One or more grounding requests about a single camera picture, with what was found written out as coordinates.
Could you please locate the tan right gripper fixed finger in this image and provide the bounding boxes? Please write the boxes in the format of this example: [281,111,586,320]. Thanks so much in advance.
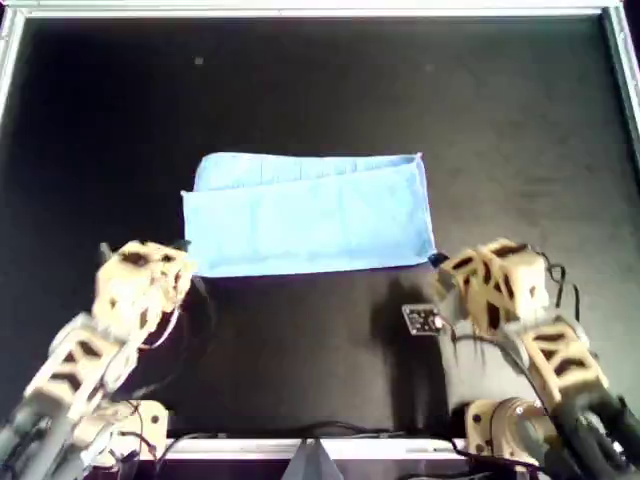
[428,249,474,274]

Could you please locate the tan right gripper body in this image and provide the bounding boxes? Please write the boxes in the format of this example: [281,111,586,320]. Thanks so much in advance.
[457,242,551,334]

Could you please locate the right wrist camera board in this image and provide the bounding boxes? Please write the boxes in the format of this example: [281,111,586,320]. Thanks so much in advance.
[401,301,444,335]

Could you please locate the grey pyramid stand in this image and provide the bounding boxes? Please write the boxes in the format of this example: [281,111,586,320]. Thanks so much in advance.
[282,438,344,480]

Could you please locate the tan left gripper body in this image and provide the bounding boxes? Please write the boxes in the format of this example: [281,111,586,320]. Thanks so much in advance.
[92,240,194,346]

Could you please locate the aluminium table frame rail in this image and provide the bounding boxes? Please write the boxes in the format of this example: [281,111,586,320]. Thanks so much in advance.
[164,437,471,461]
[0,9,26,131]
[602,5,640,136]
[9,3,621,21]

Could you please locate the left arm wires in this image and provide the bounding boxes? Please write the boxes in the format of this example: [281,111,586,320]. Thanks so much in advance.
[142,279,217,351]

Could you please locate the blue microfibre cloth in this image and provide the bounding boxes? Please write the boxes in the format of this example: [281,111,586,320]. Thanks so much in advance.
[180,152,437,278]

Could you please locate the tan left arm base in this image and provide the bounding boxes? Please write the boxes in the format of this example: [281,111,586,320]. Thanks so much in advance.
[107,399,169,461]

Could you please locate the tan right gripper moving finger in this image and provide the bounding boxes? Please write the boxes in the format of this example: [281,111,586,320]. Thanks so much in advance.
[433,272,464,304]

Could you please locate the tan right arm base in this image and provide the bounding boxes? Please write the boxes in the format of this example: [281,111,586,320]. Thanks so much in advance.
[464,397,551,469]

